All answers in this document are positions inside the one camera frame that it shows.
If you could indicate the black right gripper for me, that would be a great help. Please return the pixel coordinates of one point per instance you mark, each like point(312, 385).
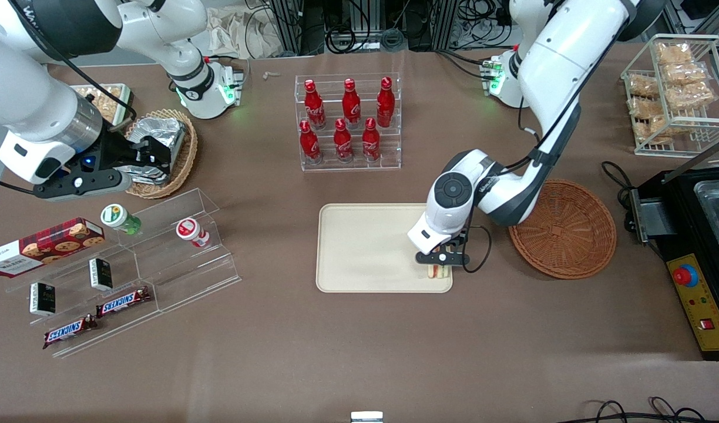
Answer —
point(116, 151)

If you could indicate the small black white box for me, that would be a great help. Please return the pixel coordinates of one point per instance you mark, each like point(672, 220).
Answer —
point(42, 298)
point(101, 274)

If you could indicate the silver foil pack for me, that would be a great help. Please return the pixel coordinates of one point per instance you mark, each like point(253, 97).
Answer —
point(163, 130)
point(142, 176)

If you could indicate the crumpled beige cloth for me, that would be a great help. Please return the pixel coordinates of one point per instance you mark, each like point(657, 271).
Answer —
point(242, 32)

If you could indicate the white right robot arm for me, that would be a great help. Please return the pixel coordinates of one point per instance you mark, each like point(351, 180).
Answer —
point(30, 100)

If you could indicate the round brown wicker basket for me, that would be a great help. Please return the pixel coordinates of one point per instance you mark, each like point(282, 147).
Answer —
point(571, 235)

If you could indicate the clear acrylic stepped shelf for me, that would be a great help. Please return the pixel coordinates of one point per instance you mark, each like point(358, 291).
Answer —
point(183, 276)

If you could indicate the white metal edge piece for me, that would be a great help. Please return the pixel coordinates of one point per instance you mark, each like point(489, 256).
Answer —
point(366, 418)

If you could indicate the red cola bottle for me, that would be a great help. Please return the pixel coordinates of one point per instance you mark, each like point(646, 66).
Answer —
point(385, 103)
point(351, 104)
point(370, 141)
point(313, 106)
point(309, 144)
point(342, 143)

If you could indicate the black appliance with grey bracket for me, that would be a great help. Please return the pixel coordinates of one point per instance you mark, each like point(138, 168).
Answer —
point(682, 205)

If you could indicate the triangular sandwich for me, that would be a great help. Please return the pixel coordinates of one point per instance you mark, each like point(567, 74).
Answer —
point(434, 271)

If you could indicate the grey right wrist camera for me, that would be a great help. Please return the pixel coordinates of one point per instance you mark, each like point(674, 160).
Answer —
point(80, 183)

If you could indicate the tub of brown snacks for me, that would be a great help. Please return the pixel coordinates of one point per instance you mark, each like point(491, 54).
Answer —
point(110, 100)

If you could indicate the red capped small bottle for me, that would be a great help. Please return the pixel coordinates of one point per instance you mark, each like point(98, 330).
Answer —
point(192, 232)

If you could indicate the clear bagged snack pack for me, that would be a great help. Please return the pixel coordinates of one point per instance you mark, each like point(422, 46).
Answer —
point(644, 107)
point(685, 73)
point(674, 53)
point(691, 95)
point(642, 86)
point(659, 128)

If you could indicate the small beige clip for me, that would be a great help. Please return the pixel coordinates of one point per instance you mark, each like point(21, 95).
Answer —
point(271, 74)

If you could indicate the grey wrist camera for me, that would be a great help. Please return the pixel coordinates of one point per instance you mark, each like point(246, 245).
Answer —
point(443, 258)
point(80, 183)

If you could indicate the red emergency stop button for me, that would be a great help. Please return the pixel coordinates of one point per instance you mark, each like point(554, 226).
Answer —
point(685, 275)

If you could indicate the green capped small bottle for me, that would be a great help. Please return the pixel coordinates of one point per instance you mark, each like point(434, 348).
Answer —
point(120, 218)

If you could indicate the beige plastic tray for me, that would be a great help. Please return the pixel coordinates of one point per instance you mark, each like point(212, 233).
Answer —
point(365, 247)

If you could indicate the red tartan cookie box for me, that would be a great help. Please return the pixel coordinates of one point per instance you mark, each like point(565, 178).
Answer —
point(42, 247)

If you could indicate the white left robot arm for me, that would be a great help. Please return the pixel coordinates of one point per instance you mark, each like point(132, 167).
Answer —
point(559, 53)

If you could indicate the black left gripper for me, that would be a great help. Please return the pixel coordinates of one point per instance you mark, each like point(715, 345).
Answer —
point(462, 240)

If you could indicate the Snickers chocolate bar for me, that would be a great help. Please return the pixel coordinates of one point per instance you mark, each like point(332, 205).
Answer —
point(70, 332)
point(123, 302)

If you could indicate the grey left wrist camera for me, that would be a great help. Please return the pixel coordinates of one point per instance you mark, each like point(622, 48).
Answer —
point(443, 258)

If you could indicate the clear acrylic bottle rack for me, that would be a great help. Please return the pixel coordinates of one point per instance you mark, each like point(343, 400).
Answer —
point(348, 167)

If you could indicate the yellow black control box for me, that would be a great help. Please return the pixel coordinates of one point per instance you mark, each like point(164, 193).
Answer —
point(703, 305)

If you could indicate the oval light wicker basket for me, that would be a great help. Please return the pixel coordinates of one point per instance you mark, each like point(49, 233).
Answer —
point(180, 167)

